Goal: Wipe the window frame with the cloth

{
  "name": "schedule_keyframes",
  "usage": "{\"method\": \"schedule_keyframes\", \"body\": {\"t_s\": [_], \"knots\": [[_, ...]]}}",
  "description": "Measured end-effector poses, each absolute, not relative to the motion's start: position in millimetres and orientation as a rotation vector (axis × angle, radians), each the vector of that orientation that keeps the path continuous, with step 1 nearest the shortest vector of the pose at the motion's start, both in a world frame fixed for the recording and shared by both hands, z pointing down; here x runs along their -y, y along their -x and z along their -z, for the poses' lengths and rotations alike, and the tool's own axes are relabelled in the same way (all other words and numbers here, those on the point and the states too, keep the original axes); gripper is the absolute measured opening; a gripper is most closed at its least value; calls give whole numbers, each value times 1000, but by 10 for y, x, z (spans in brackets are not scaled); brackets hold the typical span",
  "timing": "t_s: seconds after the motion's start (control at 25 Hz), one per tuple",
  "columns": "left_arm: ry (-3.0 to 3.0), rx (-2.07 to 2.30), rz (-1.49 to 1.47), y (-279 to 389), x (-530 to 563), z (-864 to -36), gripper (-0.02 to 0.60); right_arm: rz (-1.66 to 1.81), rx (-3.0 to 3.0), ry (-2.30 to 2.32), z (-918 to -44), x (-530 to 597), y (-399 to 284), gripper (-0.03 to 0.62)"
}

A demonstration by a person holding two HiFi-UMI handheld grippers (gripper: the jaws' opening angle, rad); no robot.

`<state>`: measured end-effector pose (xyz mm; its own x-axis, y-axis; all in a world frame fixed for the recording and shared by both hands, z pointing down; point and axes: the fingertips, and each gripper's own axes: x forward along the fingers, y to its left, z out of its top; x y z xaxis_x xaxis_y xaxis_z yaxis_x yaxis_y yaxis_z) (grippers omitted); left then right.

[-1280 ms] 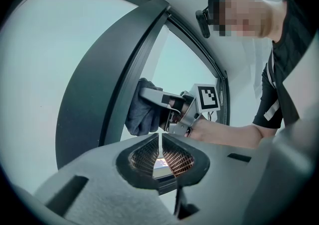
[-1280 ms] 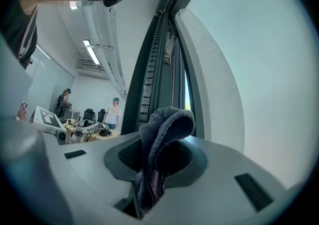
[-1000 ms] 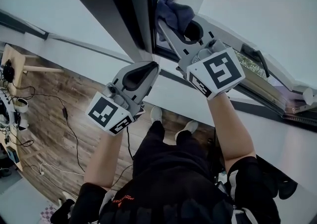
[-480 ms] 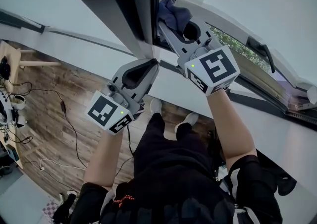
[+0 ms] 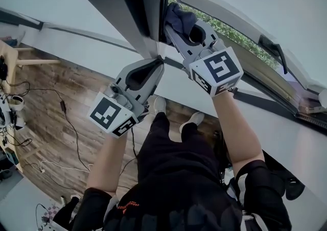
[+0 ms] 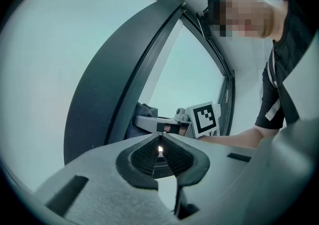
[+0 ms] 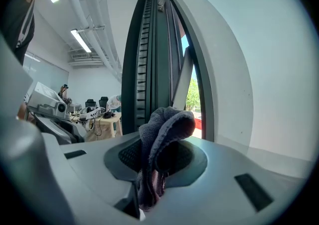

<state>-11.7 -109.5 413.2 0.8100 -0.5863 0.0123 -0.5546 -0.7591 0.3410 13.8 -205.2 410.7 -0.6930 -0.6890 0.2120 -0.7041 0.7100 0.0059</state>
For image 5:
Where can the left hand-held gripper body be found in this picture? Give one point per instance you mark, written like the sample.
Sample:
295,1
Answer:
107,116

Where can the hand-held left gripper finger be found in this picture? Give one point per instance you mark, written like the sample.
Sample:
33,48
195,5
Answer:
150,84
127,71

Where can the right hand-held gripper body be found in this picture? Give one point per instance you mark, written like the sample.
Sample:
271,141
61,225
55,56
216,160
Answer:
219,69

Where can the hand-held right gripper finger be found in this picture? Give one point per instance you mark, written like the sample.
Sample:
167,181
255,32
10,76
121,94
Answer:
181,44
208,35

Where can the dark blue cleaning cloth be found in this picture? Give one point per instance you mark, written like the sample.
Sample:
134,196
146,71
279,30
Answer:
178,18

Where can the person's left forearm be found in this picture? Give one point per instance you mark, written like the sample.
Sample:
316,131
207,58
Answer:
107,166

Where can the person's right forearm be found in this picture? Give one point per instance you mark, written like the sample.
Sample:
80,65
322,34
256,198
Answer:
237,135

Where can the person's left white shoe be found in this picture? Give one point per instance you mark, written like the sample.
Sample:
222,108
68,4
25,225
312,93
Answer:
160,104

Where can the person's white shoe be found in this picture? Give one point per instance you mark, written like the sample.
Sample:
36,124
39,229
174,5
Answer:
160,104
194,120

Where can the person's right white shoe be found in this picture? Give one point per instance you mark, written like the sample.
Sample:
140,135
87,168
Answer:
194,120

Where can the white boxy device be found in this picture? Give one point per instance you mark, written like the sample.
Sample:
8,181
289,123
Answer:
20,122

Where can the person's black clothing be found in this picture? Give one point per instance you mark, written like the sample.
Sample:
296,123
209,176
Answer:
178,173

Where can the white rounded device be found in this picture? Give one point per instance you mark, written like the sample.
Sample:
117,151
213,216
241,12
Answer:
16,102

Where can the crumpled white tissue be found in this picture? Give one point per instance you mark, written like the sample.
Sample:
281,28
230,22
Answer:
323,98

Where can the checkered board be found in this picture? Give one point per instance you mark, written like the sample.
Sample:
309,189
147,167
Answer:
52,210

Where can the black device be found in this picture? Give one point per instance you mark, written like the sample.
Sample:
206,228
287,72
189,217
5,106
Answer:
3,67

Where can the black office chair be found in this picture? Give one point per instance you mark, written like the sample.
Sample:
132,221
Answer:
293,186

